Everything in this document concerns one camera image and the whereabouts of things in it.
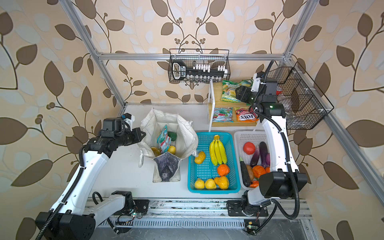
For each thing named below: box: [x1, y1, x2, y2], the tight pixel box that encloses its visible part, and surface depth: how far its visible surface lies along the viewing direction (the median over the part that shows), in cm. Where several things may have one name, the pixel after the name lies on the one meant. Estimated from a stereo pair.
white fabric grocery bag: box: [137, 108, 199, 183], surface depth 82 cm
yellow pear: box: [214, 176, 230, 190], surface depth 79 cm
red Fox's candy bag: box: [235, 107, 259, 123], surface depth 91 cm
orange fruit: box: [217, 164, 230, 177], surface depth 83 cm
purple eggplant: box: [250, 141, 269, 168], surface depth 91 cm
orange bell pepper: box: [252, 165, 267, 178], surface depth 82 cm
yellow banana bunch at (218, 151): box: [209, 134, 228, 166], surface depth 93 cm
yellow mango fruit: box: [194, 151, 206, 165], surface depth 88 cm
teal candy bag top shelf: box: [157, 124, 172, 153], surface depth 86 cm
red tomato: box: [243, 141, 256, 155], surface depth 93 cm
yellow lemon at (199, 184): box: [194, 178, 205, 189], surface depth 80 cm
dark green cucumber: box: [239, 156, 251, 187], surface depth 78 cm
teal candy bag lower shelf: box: [212, 107, 234, 123], surface depth 91 cm
